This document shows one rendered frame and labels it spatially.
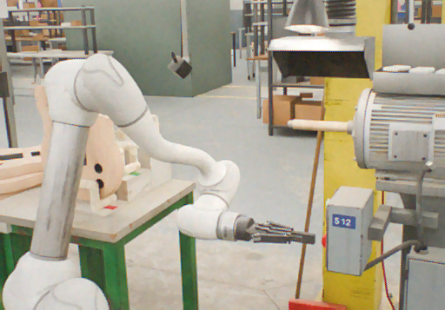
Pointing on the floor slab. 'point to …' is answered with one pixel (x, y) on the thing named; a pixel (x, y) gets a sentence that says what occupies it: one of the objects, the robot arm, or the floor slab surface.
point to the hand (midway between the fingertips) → (302, 237)
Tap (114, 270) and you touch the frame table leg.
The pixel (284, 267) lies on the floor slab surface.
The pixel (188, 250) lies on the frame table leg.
